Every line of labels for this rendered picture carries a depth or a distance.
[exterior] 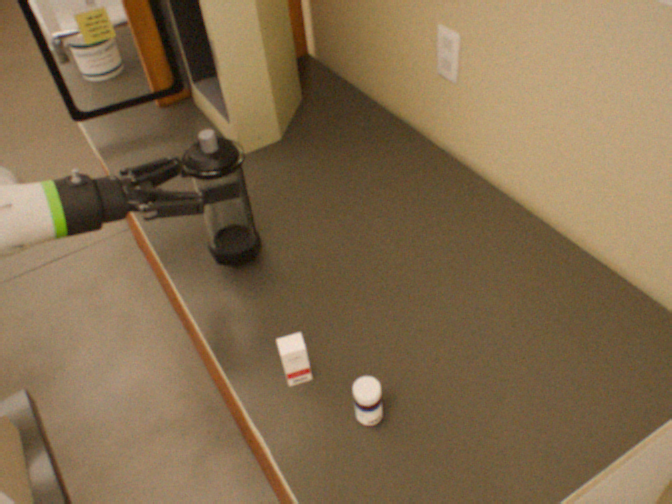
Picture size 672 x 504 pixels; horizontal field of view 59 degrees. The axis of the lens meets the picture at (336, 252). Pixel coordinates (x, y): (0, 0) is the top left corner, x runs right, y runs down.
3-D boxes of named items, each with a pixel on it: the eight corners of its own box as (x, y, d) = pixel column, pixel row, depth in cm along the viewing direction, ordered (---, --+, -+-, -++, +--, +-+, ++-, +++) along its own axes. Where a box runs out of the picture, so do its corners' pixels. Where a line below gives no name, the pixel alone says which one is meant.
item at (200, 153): (228, 145, 109) (221, 113, 105) (249, 169, 103) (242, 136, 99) (181, 162, 106) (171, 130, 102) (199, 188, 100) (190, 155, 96)
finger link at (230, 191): (200, 188, 101) (201, 190, 100) (238, 181, 104) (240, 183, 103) (200, 203, 102) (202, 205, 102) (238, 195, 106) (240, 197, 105)
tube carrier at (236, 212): (248, 220, 123) (228, 131, 109) (271, 249, 116) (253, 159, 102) (199, 240, 120) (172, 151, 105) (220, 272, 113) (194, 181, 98)
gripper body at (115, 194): (101, 195, 92) (160, 183, 96) (87, 168, 97) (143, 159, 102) (106, 234, 96) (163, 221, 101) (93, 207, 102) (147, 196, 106)
